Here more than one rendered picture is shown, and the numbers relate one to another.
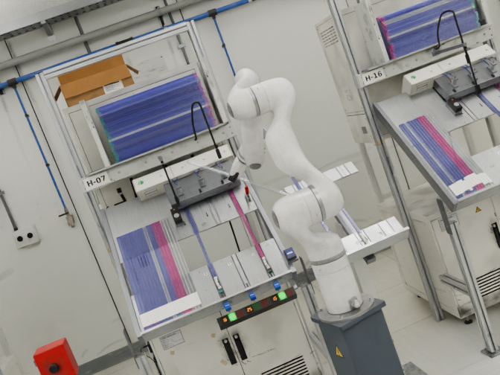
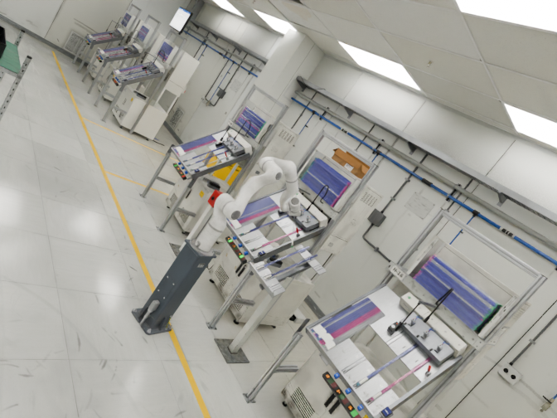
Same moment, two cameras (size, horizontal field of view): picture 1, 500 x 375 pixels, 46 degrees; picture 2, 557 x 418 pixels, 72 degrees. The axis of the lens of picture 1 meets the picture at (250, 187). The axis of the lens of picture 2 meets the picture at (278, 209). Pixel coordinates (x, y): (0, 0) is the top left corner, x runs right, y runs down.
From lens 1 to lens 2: 2.41 m
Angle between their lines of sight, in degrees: 51
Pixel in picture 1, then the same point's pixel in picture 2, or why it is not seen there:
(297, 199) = (225, 196)
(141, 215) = not seen: hidden behind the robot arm
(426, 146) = (351, 312)
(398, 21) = (437, 267)
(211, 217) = (284, 225)
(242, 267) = (255, 240)
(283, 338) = (249, 289)
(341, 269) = (206, 230)
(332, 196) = (228, 207)
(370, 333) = (188, 256)
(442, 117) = (384, 322)
